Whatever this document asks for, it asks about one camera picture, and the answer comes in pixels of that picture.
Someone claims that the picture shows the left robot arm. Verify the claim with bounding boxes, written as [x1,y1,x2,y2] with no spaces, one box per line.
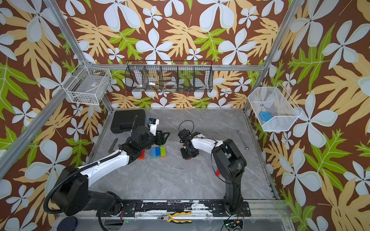
[43,118,170,216]

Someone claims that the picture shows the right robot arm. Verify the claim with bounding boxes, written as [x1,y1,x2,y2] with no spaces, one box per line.
[178,129,247,215]

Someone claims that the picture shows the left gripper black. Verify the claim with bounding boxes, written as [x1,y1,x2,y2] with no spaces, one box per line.
[140,129,170,152]

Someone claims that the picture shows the yellow black pliers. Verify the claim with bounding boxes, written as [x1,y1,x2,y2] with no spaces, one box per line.
[157,211,193,224]

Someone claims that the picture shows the white wire basket left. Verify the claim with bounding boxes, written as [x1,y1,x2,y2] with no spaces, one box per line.
[62,61,112,105]

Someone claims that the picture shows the aluminium frame post left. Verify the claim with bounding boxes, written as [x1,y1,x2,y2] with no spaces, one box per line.
[44,1,113,112]

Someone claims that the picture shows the silver combination wrench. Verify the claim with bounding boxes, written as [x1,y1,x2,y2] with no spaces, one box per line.
[236,129,249,150]

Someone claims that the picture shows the grey allen key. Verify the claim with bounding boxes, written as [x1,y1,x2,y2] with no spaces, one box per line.
[108,138,118,154]

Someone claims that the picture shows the aluminium frame post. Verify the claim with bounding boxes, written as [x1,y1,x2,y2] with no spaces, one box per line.
[242,1,304,95]
[44,1,113,112]

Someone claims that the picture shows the black plastic tool case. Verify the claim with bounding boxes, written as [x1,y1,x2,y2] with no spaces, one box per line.
[110,109,145,134]

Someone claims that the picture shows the blue sponge in basket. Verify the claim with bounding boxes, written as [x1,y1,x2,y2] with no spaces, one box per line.
[259,111,273,122]

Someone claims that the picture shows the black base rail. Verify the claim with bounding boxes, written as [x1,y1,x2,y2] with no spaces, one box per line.
[115,199,251,218]

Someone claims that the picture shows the black wire basket centre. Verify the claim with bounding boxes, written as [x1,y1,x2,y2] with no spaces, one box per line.
[124,60,214,92]

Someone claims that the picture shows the dark blue upturned lego brick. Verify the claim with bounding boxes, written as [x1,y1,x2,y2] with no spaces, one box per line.
[155,147,161,158]

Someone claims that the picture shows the light blue lego brick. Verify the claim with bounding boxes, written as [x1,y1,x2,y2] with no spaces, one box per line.
[150,148,157,159]

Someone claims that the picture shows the black round disc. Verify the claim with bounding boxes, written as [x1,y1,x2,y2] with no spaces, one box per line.
[57,217,78,231]

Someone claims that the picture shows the white wire basket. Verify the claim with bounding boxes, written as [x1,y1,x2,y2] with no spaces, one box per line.
[62,61,112,105]
[248,84,303,132]

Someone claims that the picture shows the white wire basket right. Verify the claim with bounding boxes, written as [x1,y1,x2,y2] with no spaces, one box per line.
[248,84,303,132]

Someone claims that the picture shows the lime green lego brick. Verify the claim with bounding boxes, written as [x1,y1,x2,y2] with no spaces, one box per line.
[160,146,166,158]

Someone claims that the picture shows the aluminium frame post right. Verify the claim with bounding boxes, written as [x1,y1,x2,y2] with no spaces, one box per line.
[242,1,304,95]

